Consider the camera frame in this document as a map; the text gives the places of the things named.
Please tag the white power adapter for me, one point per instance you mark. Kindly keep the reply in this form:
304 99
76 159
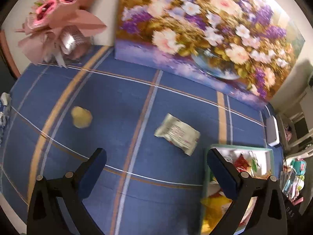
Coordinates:
272 132

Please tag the orange yellow snack packet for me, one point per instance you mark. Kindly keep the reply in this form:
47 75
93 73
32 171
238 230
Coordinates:
264 176

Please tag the yellow jelly cup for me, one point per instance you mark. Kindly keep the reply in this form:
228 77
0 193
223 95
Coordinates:
81 117

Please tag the blue white wrapper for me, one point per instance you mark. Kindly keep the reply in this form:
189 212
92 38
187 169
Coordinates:
4 112

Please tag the white lattice shelf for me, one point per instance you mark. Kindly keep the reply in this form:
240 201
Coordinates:
295 123

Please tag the pink flower bouquet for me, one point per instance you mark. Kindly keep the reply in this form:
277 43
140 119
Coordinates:
59 30

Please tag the blue plaid tablecloth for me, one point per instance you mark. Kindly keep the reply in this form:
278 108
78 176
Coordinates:
148 186

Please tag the red snack packet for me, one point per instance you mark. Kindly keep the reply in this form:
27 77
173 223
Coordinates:
241 164

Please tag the floral painting canvas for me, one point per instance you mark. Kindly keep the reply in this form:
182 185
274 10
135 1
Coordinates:
243 48

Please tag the white teal snack tray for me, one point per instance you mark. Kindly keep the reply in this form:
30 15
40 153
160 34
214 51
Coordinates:
257 162

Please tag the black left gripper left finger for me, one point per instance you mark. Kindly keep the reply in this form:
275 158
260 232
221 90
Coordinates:
45 215

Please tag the pile of small trinkets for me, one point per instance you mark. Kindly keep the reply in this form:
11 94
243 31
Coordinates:
292 180

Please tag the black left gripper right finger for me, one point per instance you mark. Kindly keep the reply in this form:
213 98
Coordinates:
268 215

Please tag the beige snack packet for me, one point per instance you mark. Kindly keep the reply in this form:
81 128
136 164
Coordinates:
178 133

